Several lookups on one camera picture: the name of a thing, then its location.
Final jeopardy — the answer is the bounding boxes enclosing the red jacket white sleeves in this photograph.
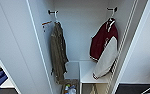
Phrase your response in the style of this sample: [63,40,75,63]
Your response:
[89,18,120,81]

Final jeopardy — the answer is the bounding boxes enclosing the pale clothes hanger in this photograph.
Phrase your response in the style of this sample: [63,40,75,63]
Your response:
[105,8,117,32]
[52,11,61,28]

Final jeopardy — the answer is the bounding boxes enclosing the white wardrobe door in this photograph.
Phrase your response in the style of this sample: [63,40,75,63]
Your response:
[0,0,55,94]
[110,0,150,94]

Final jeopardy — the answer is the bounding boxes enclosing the dark grey hanging garment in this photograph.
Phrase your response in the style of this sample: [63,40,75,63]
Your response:
[50,21,70,85]

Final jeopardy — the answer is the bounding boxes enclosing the white inner shelf unit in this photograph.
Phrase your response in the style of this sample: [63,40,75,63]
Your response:
[64,59,112,94]

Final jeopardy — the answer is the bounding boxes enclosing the white sticker orange band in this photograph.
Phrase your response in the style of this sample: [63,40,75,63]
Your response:
[41,20,54,33]

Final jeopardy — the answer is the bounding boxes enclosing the pale perforated basket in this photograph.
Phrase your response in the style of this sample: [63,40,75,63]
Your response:
[60,79,80,94]

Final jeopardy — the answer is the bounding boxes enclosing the pale blue item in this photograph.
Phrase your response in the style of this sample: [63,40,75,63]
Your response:
[64,84,78,94]

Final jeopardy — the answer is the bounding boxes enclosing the black rail bracket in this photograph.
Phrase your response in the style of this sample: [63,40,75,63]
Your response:
[106,6,119,13]
[47,9,59,16]

